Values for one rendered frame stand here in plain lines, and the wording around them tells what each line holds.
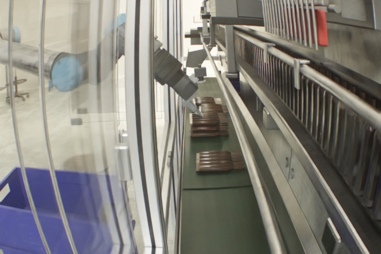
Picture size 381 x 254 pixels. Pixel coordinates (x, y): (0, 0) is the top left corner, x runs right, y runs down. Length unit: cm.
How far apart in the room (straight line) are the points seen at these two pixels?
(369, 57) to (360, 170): 53
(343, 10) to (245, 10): 70
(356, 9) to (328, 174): 30
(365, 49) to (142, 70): 48
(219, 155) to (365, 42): 45
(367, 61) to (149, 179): 51
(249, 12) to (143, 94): 67
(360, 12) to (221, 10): 70
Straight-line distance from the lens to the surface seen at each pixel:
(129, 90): 60
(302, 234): 47
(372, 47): 77
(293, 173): 86
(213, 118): 101
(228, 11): 117
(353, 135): 28
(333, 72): 34
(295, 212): 52
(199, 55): 210
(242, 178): 75
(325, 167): 35
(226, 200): 67
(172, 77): 98
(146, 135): 62
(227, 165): 77
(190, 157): 87
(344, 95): 27
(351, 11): 55
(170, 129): 139
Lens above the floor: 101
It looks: 17 degrees down
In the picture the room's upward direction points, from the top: 2 degrees counter-clockwise
